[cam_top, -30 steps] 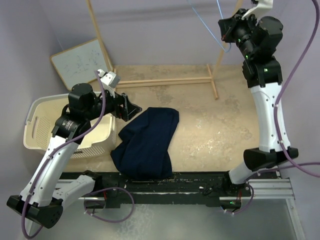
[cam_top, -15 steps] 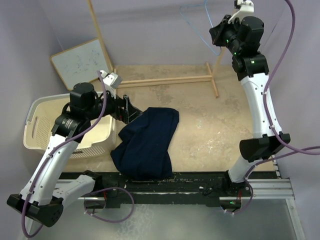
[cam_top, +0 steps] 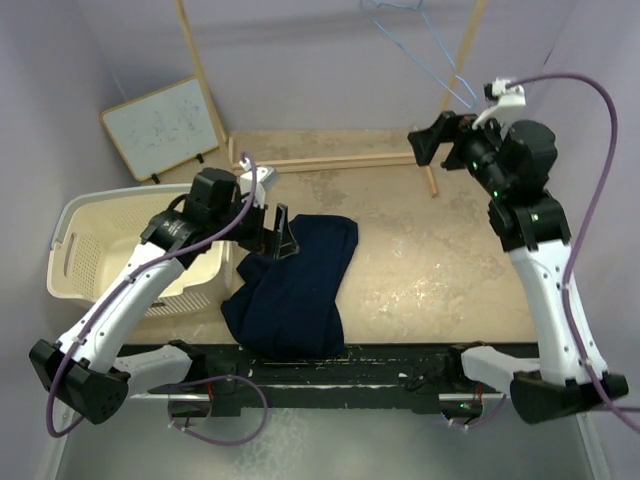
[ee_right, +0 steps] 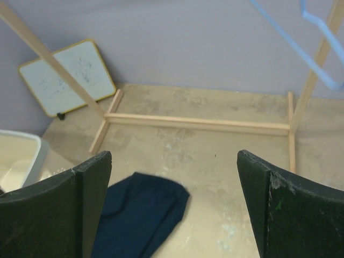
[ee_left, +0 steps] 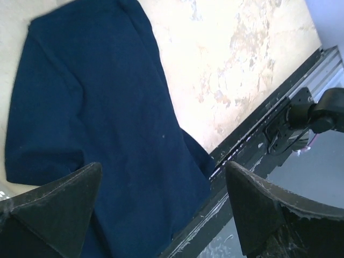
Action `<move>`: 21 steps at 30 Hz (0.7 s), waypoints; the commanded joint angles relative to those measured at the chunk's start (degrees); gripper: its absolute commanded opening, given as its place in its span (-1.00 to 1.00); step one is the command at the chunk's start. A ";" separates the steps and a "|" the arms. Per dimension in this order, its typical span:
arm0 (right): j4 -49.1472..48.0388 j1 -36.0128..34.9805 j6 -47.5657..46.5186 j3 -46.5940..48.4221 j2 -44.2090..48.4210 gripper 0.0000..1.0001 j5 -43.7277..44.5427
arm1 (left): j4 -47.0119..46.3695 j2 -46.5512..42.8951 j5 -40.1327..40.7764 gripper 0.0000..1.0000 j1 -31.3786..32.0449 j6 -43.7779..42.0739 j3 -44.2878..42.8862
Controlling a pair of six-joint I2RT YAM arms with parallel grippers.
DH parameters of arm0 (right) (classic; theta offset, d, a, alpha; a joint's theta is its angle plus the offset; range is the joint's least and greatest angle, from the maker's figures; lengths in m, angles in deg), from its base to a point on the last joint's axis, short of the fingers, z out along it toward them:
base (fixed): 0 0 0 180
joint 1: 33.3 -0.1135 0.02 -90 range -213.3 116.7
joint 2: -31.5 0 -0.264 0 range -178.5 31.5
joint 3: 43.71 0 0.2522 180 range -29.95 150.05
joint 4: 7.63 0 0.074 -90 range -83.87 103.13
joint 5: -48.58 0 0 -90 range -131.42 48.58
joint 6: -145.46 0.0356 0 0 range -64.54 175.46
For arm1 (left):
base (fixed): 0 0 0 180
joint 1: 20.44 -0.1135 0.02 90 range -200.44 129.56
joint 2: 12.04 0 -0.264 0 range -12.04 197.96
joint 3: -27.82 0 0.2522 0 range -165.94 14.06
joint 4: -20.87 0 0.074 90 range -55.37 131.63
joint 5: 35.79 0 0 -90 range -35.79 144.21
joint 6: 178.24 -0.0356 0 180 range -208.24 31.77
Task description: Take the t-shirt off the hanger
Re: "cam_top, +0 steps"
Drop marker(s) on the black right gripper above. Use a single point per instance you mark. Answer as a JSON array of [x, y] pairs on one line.
[[449, 126]]

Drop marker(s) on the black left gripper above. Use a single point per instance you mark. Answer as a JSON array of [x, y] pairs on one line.
[[278, 242]]

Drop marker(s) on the navy blue t shirt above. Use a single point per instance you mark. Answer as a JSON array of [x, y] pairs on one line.
[[286, 309]]

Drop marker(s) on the light blue wire hanger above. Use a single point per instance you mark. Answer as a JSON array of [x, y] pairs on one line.
[[458, 87]]

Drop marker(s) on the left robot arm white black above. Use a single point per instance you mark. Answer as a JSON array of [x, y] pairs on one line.
[[83, 368]]

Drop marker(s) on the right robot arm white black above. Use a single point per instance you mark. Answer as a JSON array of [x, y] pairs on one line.
[[569, 376]]

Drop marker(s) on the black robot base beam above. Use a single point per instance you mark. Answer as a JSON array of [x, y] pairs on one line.
[[414, 377]]

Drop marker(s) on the wooden clothes rack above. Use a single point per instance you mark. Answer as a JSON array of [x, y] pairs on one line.
[[328, 162]]

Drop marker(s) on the cream plastic laundry basket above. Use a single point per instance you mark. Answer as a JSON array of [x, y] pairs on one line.
[[96, 235]]

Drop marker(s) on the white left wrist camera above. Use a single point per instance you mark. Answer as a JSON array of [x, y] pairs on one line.
[[257, 179]]

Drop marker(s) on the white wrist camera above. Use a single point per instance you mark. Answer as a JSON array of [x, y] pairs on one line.
[[506, 100], [257, 179]]

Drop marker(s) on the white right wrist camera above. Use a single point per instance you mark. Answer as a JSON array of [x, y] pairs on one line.
[[506, 100]]

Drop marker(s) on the small whiteboard wooden frame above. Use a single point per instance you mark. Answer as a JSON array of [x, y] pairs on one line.
[[161, 130]]

